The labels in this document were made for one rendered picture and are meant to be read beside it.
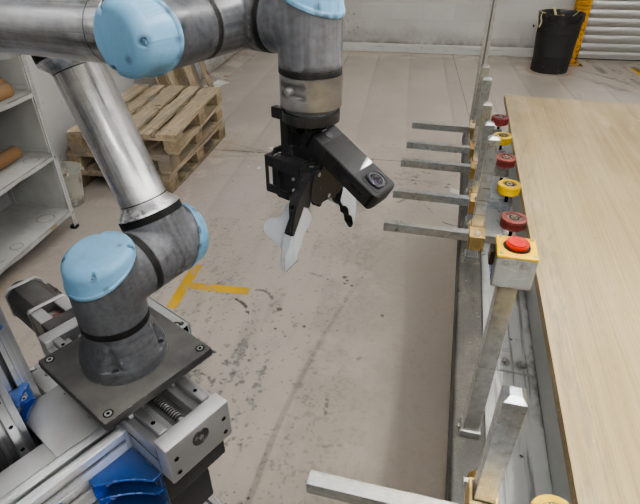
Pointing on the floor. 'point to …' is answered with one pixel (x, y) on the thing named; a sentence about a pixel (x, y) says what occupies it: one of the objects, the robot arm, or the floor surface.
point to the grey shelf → (20, 172)
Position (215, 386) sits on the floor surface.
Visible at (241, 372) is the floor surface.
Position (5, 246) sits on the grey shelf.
